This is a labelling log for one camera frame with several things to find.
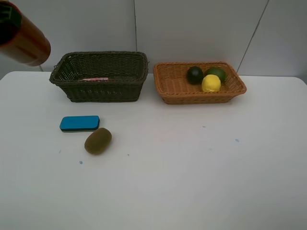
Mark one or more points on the brown kiwi fruit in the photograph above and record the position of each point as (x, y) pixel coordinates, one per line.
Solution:
(98, 141)

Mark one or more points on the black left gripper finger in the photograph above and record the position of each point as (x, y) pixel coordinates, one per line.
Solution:
(5, 12)

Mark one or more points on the red plastic cup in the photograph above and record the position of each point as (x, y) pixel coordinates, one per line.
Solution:
(22, 41)

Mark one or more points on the dark mangosteen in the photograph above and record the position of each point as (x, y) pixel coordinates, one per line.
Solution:
(195, 75)

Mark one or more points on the green lime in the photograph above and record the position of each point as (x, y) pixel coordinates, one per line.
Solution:
(218, 72)

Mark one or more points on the yellow lemon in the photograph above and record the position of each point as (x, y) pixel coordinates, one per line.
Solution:
(211, 83)

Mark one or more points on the pink bottle white cap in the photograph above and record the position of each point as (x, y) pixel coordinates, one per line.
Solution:
(95, 79)

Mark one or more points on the orange wicker basket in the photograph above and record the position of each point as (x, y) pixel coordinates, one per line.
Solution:
(172, 85)

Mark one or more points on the blue whiteboard eraser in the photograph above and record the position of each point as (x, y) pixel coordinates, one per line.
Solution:
(80, 123)

